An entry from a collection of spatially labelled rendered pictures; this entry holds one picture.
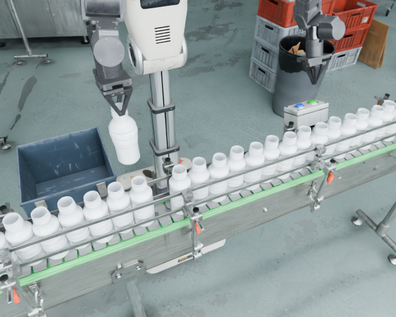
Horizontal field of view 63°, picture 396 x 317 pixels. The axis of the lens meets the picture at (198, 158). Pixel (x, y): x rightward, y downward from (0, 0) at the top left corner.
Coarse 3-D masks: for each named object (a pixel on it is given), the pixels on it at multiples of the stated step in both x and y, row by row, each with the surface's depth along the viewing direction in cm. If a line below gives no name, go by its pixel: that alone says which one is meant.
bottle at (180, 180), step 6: (174, 168) 86; (180, 168) 87; (174, 174) 85; (180, 174) 84; (186, 174) 86; (174, 180) 87; (180, 180) 86; (186, 180) 87; (174, 186) 87; (180, 186) 86; (186, 186) 87; (174, 192) 88; (174, 198) 90; (180, 198) 89; (174, 204) 92; (180, 204) 91
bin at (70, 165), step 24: (24, 144) 125; (48, 144) 129; (72, 144) 133; (96, 144) 138; (24, 168) 124; (48, 168) 136; (72, 168) 141; (96, 168) 146; (24, 192) 112; (48, 192) 135; (72, 192) 110
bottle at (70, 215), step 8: (64, 200) 79; (72, 200) 77; (64, 208) 76; (72, 208) 77; (80, 208) 81; (64, 216) 78; (72, 216) 78; (80, 216) 80; (64, 224) 78; (72, 224) 78; (80, 224) 80; (72, 232) 81; (80, 232) 82; (88, 232) 85; (72, 240) 83; (80, 240) 84; (80, 248) 86
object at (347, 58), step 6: (354, 48) 360; (360, 48) 366; (336, 54) 352; (342, 54) 357; (348, 54) 362; (354, 54) 367; (330, 60) 354; (336, 60) 360; (342, 60) 365; (348, 60) 370; (354, 60) 375; (330, 66) 361; (336, 66) 366; (342, 66) 370
